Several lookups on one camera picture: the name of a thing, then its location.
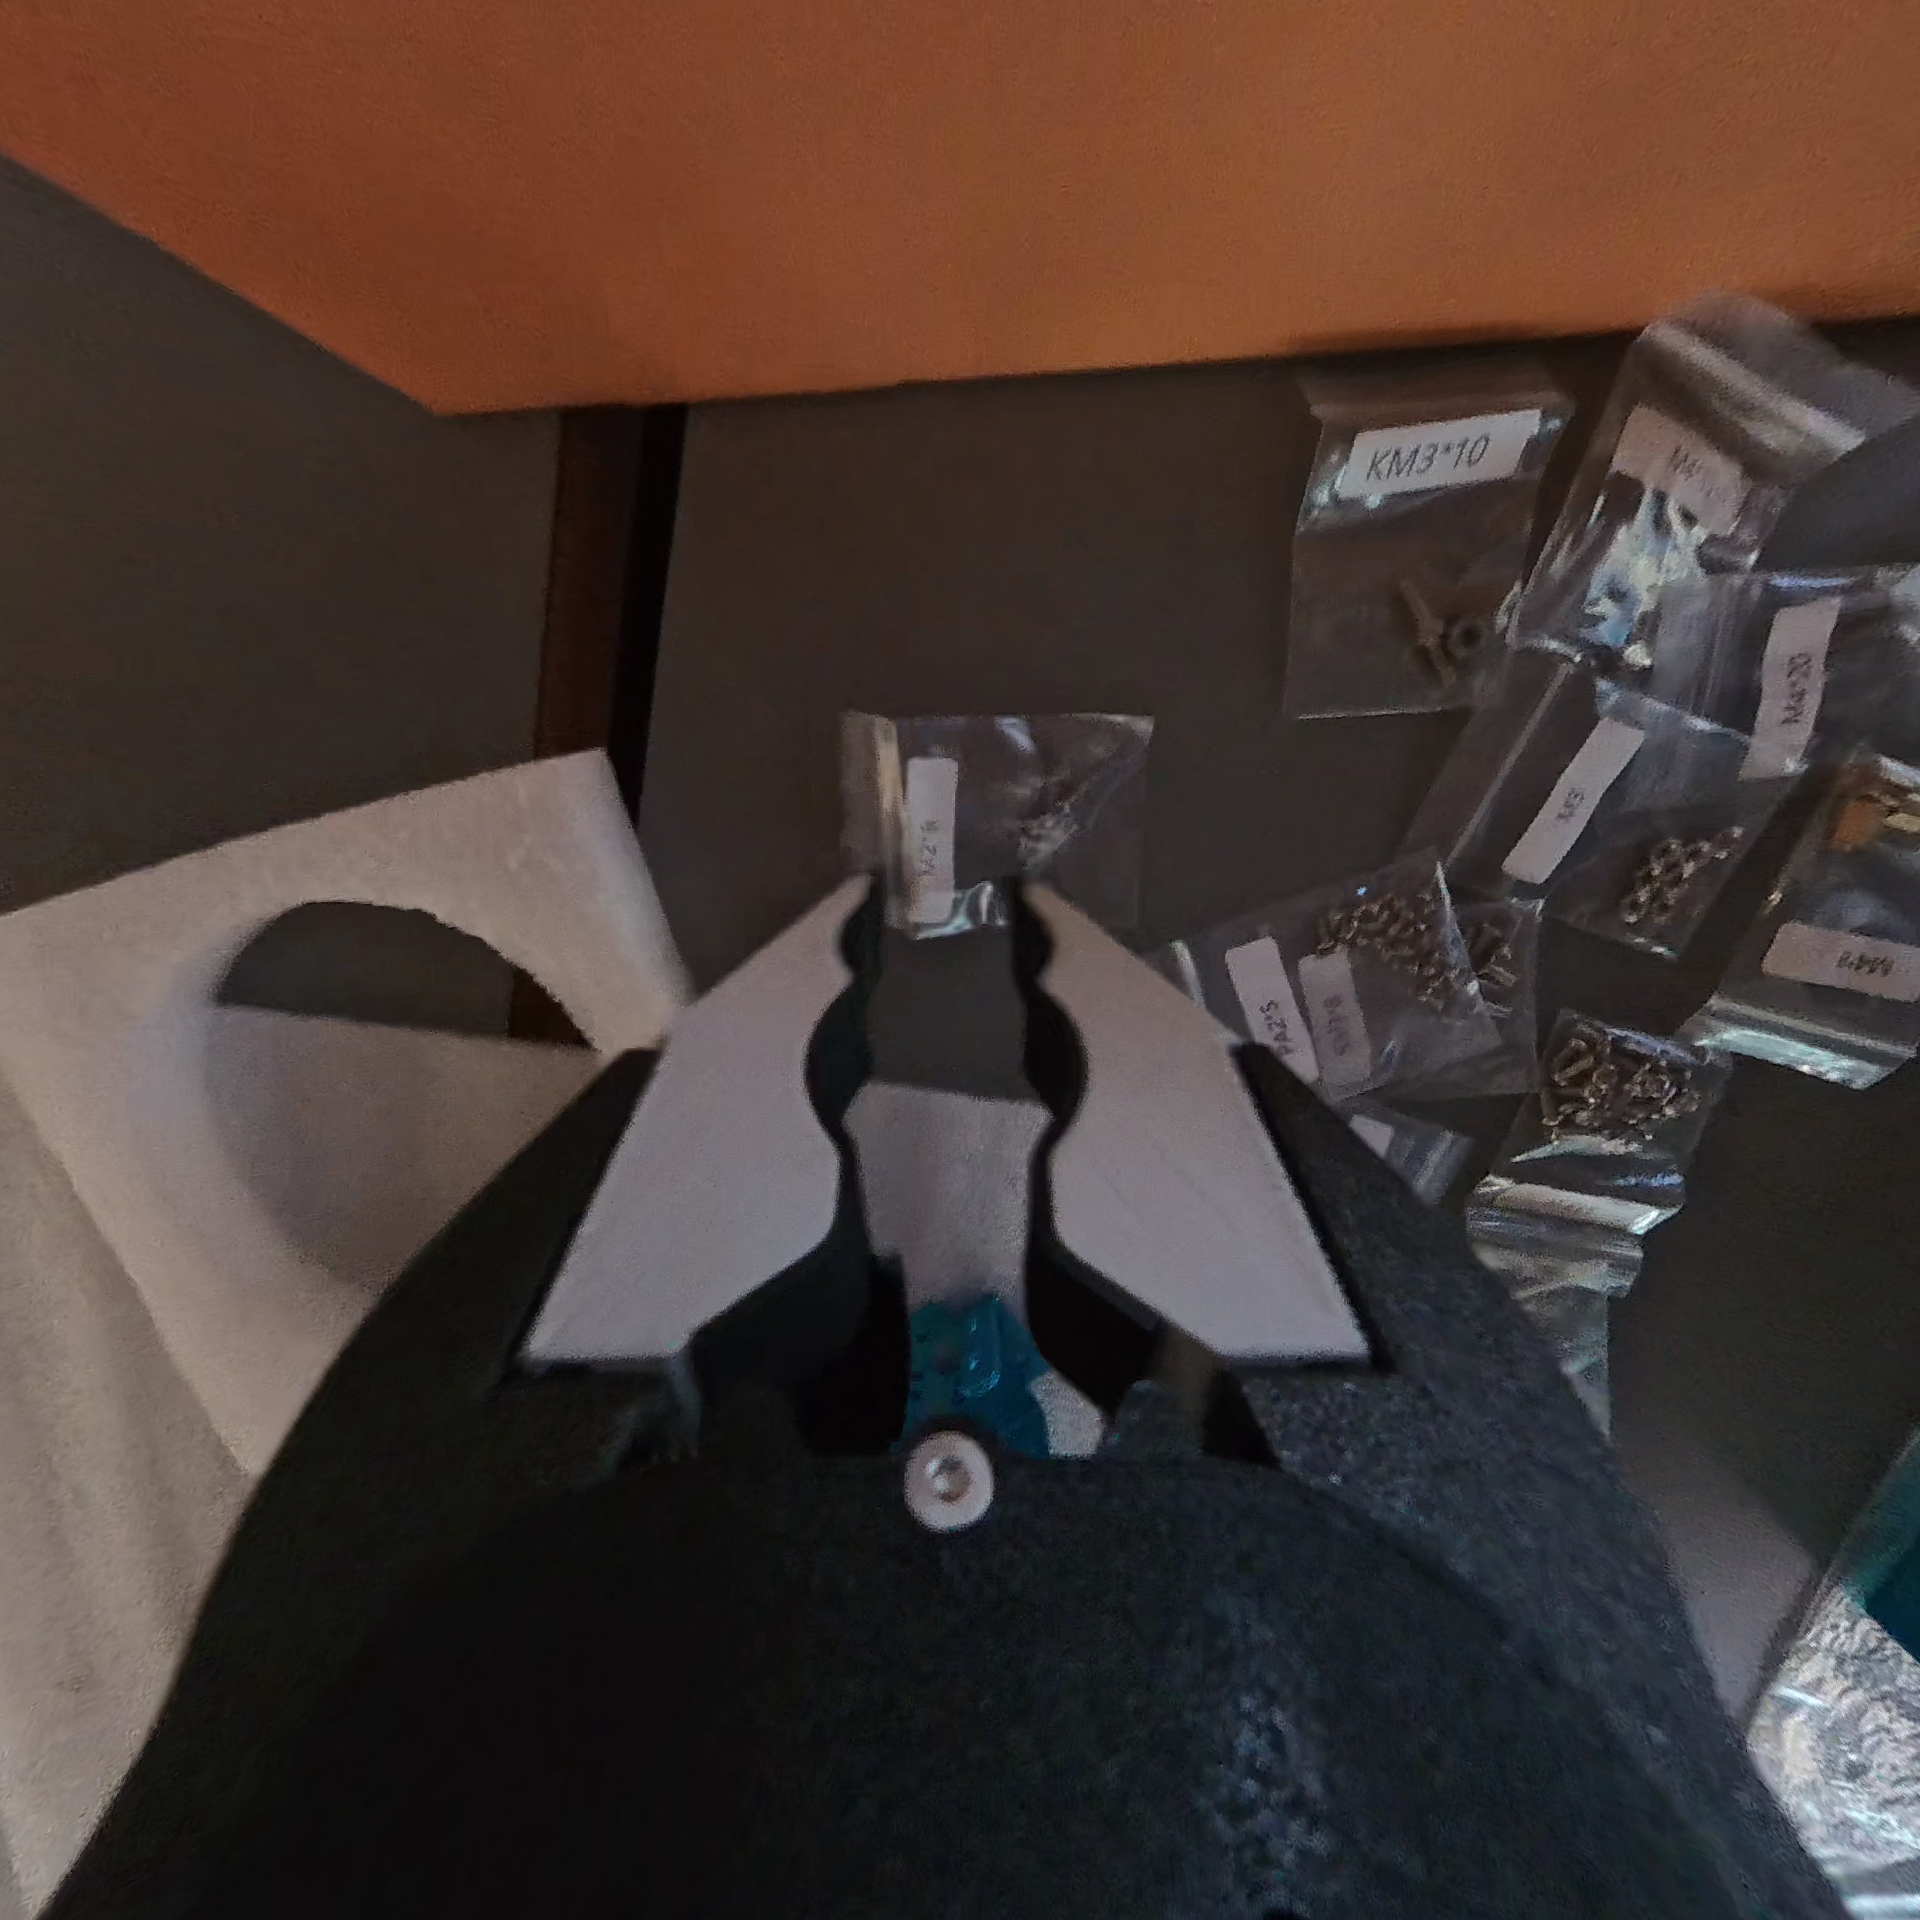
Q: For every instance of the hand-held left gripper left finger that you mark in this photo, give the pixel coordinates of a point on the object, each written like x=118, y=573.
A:
x=692, y=1201

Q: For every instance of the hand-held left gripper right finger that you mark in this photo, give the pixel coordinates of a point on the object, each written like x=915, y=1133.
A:
x=1200, y=1201

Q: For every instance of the dark grey desk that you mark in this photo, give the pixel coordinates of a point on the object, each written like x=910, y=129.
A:
x=975, y=570

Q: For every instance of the white foam sheet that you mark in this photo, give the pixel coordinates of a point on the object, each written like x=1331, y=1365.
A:
x=150, y=1201

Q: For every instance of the pile of small hardware bags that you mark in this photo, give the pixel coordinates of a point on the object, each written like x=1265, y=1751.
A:
x=1411, y=599

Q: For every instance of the orange cardboard box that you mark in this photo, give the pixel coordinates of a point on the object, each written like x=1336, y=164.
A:
x=901, y=182

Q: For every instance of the teal metal bracket block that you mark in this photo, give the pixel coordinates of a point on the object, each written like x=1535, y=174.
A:
x=975, y=1365

